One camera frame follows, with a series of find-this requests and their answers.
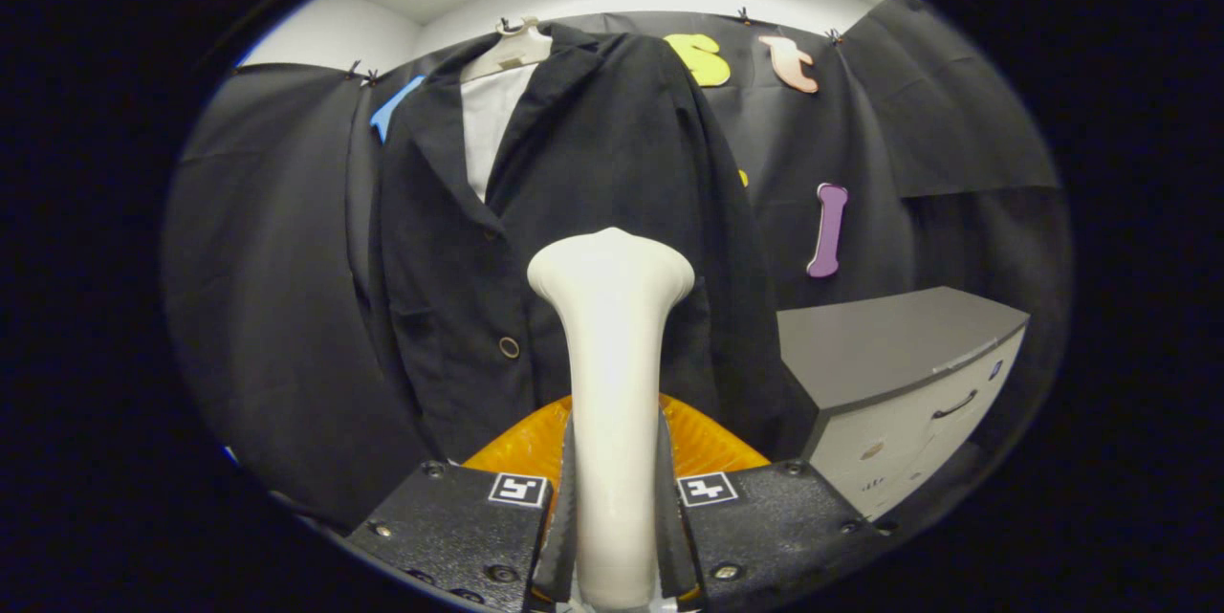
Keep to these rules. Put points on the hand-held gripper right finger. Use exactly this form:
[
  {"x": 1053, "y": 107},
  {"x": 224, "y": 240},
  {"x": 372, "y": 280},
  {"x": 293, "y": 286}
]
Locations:
[{"x": 669, "y": 536}]

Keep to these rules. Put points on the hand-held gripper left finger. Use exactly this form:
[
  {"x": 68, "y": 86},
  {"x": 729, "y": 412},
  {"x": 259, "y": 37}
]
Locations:
[{"x": 564, "y": 536}]

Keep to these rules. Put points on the white garment steamer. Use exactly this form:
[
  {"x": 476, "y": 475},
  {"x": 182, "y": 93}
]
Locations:
[{"x": 612, "y": 355}]

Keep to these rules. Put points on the black suit jacket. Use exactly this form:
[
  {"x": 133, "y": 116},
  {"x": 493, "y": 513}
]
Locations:
[{"x": 612, "y": 144}]

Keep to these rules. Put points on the white shirt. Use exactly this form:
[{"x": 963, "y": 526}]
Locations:
[{"x": 488, "y": 125}]

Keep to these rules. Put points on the cream clothes hanger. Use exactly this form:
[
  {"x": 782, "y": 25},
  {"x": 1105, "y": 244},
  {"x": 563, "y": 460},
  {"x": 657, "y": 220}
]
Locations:
[{"x": 521, "y": 47}]

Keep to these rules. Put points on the grey cabinet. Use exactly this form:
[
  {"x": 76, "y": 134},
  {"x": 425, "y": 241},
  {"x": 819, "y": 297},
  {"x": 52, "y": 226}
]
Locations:
[{"x": 880, "y": 336}]

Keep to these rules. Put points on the black backdrop cloth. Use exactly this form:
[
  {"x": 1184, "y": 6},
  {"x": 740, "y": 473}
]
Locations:
[{"x": 277, "y": 259}]

